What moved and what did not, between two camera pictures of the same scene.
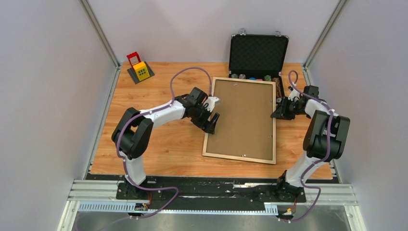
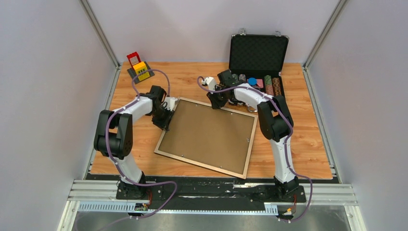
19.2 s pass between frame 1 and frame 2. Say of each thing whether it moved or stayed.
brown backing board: moved
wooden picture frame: moved
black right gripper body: moved
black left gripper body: moved
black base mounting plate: stayed
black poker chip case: stayed
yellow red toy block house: stayed
